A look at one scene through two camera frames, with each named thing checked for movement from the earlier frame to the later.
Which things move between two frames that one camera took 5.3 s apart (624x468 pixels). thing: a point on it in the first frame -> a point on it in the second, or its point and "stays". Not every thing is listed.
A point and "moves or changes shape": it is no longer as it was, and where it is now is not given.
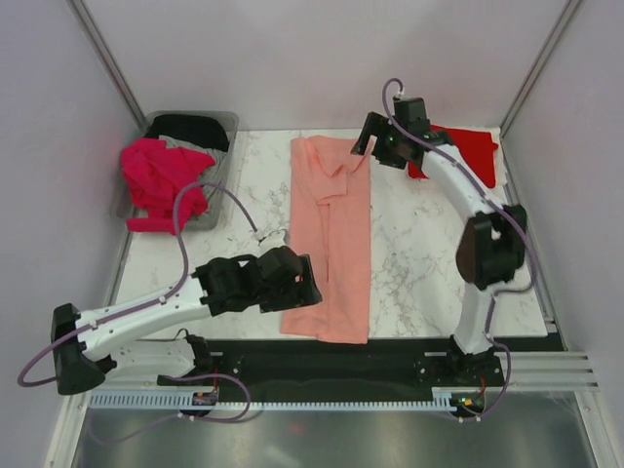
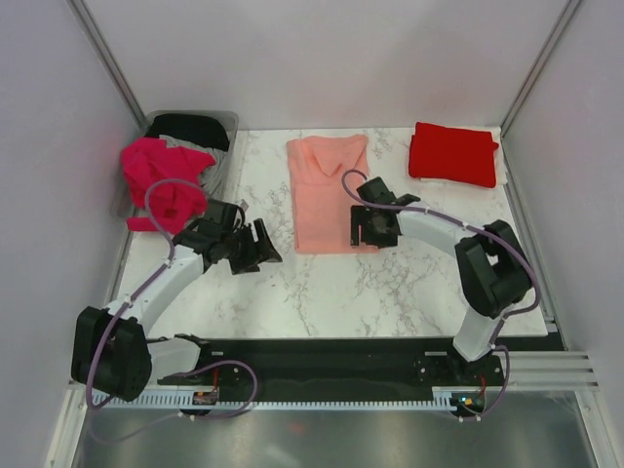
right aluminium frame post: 565,17 stays
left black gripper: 300,292 -> 258,252
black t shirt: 197,130 stays
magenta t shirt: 155,175 stays
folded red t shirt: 477,147 stays
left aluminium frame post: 110,63 stays
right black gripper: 376,126 -> 358,215
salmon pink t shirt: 330,189 moves or changes shape
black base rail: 271,366 stays
